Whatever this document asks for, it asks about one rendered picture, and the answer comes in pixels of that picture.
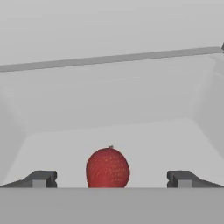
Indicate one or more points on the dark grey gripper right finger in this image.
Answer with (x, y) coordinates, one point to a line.
(182, 176)

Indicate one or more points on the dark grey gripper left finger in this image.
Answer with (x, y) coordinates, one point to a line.
(42, 176)

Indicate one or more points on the red strawberry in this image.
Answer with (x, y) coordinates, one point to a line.
(107, 168)

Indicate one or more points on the white fridge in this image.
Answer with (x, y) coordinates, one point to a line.
(116, 110)

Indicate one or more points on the grey fridge shelf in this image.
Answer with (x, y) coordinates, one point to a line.
(110, 59)

